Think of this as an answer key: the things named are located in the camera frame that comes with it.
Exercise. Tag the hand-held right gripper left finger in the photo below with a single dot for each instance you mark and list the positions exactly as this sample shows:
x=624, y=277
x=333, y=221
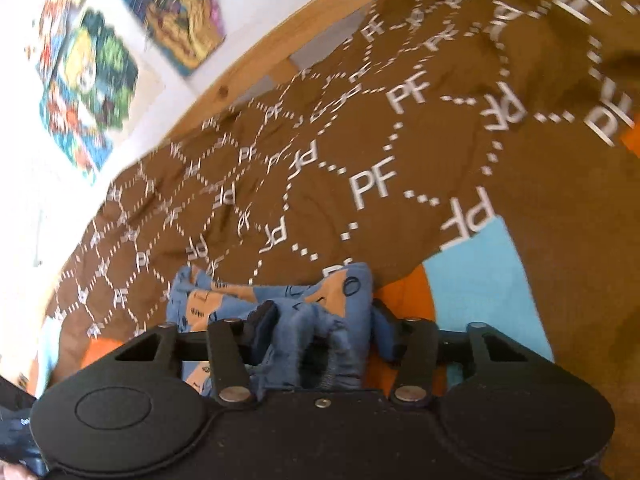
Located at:
x=262, y=327

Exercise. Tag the wooden bed frame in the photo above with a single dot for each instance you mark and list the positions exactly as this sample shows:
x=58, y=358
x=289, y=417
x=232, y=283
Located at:
x=260, y=67

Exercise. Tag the blue pants with orange patches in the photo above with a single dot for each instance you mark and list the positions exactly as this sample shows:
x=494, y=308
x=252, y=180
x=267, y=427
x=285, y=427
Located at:
x=320, y=300

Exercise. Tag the colourful wall poster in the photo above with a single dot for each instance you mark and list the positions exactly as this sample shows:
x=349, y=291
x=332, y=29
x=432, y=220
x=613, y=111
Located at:
x=175, y=10
x=95, y=90

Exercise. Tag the patchwork bed sheet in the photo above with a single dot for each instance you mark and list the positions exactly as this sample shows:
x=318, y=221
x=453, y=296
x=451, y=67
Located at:
x=475, y=270

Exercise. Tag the brown printed blanket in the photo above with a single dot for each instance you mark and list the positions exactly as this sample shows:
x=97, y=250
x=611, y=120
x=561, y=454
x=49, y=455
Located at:
x=325, y=150

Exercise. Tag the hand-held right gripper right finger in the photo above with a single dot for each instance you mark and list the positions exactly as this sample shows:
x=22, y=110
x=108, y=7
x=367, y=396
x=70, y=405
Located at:
x=386, y=336

